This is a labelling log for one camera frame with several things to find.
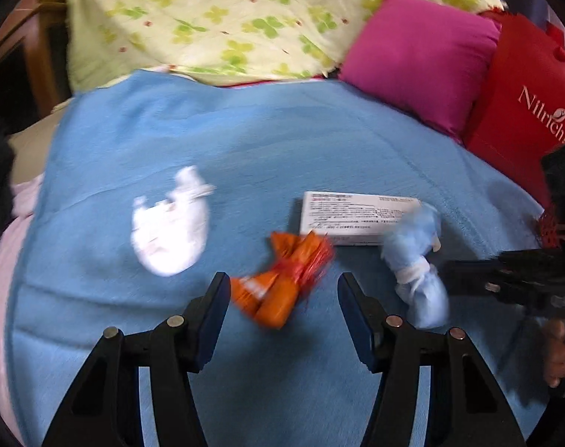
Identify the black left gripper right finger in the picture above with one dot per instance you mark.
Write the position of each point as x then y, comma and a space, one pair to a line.
466, 407

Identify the person's right hand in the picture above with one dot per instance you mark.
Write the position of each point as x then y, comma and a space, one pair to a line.
554, 352

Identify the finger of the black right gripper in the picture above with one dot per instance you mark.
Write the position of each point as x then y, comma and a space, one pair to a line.
533, 278

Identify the pink bed sheet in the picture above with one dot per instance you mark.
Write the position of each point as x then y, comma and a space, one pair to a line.
11, 242

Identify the green clover quilt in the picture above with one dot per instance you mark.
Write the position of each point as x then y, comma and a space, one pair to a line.
217, 42

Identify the white printed medicine box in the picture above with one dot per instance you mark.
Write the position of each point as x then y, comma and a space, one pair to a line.
352, 219

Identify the red Nilrich tote bag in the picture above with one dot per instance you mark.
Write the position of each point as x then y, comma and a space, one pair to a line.
519, 116

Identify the wooden headboard column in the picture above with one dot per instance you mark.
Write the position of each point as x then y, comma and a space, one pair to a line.
33, 61

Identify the magenta pillow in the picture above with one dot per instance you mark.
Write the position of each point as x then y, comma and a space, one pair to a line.
424, 58

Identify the light blue wrapper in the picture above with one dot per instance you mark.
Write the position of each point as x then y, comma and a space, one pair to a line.
405, 247

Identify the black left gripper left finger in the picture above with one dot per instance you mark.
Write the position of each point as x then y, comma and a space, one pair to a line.
102, 405

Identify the white tissue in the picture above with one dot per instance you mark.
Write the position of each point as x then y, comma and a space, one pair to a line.
170, 236

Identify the blue towel blanket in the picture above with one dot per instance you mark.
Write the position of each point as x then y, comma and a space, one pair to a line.
261, 147

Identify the orange snack wrapper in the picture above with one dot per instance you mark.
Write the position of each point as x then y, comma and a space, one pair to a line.
269, 297

